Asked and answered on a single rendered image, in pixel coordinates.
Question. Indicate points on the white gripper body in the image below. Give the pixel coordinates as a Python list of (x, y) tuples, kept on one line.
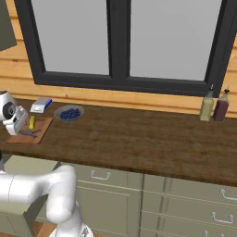
[(18, 120)]

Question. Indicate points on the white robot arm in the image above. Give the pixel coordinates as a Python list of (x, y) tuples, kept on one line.
[(61, 191)]

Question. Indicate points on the wooden cutting board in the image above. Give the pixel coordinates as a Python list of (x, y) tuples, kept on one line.
[(43, 126)]

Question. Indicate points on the grey peeler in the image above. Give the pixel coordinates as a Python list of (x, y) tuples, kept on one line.
[(28, 132)]

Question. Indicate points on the blue and white box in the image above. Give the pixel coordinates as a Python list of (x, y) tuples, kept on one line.
[(41, 104)]

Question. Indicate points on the grey-green cupboard panel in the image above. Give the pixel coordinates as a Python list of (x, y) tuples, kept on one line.
[(27, 165)]

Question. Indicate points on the blueberries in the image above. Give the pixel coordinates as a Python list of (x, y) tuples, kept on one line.
[(70, 113)]

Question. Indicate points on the grey-green drawer front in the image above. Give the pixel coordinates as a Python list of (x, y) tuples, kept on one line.
[(126, 177), (172, 227), (185, 186), (179, 206)]

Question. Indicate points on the black framed window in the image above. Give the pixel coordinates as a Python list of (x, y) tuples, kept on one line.
[(118, 46)]

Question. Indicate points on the grey-green cupboard door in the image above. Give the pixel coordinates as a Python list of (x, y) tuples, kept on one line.
[(108, 209)]

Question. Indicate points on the olive oil bottle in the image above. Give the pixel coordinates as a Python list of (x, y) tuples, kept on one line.
[(206, 108)]

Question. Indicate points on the dark vinegar bottle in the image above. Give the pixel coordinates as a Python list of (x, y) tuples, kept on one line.
[(221, 109)]

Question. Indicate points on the grey-green wall cupboard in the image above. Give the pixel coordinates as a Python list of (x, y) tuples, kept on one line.
[(6, 24)]

